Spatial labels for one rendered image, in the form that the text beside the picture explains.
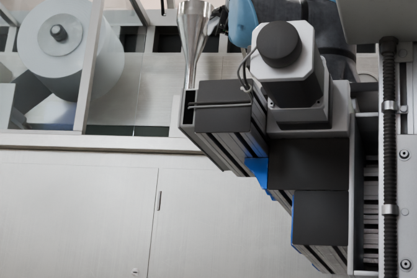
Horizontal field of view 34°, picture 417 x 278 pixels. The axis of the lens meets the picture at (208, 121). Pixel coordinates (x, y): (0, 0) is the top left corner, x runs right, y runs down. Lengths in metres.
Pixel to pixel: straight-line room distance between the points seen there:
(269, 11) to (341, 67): 0.18
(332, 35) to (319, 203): 0.40
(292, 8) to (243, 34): 0.11
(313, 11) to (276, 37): 0.49
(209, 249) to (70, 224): 0.41
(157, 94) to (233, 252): 1.00
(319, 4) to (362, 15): 0.49
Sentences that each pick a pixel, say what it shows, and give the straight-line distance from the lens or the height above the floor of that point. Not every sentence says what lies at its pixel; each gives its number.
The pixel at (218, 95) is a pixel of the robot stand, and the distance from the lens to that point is 1.06.
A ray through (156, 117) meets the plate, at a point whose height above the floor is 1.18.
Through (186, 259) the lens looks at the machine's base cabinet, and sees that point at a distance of 1.86.
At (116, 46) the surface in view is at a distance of 2.42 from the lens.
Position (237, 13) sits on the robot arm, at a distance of 1.36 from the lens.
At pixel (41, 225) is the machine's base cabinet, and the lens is 2.00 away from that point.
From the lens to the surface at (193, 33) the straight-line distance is 2.44.
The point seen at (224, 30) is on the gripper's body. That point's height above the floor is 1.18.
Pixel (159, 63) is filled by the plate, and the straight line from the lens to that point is 2.72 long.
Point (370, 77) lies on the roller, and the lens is 2.26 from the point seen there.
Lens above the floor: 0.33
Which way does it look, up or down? 19 degrees up
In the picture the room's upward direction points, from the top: 5 degrees clockwise
